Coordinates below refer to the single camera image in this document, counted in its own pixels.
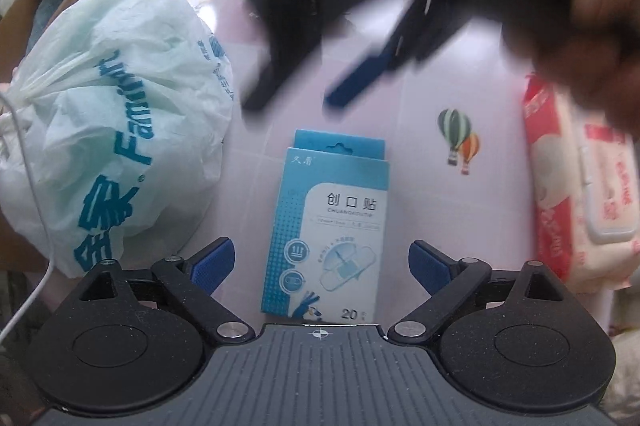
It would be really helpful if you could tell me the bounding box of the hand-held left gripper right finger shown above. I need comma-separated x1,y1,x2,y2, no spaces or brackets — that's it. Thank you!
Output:
387,240,569,347

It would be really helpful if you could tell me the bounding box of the person's right hand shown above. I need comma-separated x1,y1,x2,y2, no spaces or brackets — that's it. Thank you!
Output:
501,0,640,133

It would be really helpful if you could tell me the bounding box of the pink wet wipes pack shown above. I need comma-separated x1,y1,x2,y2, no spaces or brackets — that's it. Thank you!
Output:
522,74,640,293

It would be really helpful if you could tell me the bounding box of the white cable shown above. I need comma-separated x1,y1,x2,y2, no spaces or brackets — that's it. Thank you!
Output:
0,91,57,343

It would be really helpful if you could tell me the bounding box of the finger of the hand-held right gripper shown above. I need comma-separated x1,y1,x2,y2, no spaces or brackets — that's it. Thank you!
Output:
324,0,437,108
242,0,331,113

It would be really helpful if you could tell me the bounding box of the blue bandage box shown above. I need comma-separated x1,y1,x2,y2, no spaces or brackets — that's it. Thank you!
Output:
260,129,391,325

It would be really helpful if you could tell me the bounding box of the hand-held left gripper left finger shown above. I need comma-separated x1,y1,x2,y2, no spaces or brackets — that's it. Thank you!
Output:
76,236,256,342

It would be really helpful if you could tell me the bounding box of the white plastic bag teal print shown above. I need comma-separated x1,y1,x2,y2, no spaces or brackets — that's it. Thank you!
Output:
0,0,237,280

